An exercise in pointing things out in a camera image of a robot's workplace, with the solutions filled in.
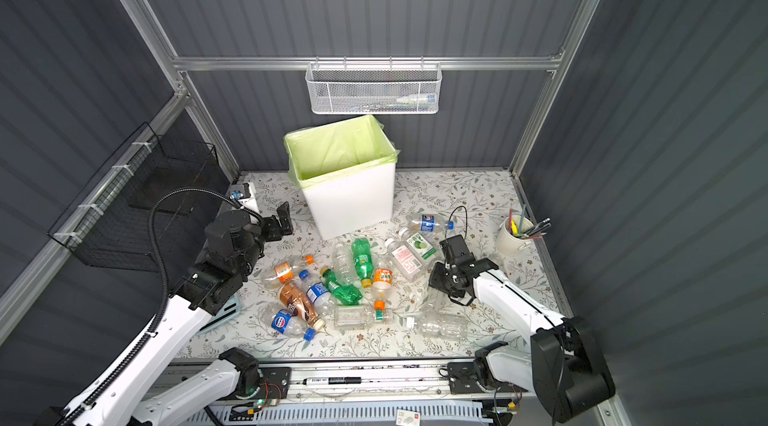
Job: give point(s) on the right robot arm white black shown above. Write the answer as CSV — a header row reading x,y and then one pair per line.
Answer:
x,y
562,362

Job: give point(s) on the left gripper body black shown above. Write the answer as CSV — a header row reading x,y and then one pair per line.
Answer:
x,y
255,255

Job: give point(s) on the Pepsi bottle front left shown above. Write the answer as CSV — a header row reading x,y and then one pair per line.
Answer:
x,y
285,323

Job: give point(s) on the white wire mesh basket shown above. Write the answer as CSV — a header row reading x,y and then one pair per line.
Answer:
x,y
345,90

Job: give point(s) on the green bin liner bag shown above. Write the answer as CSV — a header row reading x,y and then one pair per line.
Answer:
x,y
337,150

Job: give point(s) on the teal plastic holder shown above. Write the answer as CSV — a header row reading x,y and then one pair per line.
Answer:
x,y
227,313

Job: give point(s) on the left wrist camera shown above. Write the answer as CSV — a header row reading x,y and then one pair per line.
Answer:
x,y
243,194

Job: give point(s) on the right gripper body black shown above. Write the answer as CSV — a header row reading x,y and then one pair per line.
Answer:
x,y
442,277

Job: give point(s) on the brown tea bottle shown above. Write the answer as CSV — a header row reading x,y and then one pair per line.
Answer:
x,y
297,301

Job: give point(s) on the black wire basket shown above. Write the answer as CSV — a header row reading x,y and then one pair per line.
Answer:
x,y
169,177

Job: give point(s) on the crushed green bottle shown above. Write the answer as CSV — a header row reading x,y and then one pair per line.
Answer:
x,y
346,294

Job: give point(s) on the green Sprite bottle label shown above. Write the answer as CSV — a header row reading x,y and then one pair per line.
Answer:
x,y
363,263

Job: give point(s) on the white waste bin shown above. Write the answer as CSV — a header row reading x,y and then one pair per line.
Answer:
x,y
342,206

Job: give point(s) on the clear ribbed bottle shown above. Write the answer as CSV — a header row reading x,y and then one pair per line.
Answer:
x,y
435,325

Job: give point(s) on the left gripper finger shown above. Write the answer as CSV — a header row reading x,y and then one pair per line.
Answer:
x,y
272,230
284,217

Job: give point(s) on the clear crumpled tall bottle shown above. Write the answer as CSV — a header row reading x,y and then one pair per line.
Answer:
x,y
342,264

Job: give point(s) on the Pepsi bottle near bin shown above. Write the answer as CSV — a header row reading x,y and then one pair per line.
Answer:
x,y
432,223

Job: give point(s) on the small clear white-cap bottle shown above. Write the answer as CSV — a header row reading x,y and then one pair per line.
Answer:
x,y
435,301

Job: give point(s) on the tube in white basket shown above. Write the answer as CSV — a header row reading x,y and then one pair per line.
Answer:
x,y
418,100

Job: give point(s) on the white pen cup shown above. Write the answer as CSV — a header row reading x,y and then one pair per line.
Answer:
x,y
518,232

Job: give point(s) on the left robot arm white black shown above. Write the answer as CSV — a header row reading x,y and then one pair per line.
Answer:
x,y
118,395

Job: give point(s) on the blue label water bottle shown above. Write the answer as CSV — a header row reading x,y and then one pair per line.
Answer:
x,y
320,297

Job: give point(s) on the black marker on rail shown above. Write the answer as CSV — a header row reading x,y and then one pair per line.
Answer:
x,y
321,381

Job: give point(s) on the pink label square bottle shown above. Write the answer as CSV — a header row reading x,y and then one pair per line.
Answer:
x,y
403,258

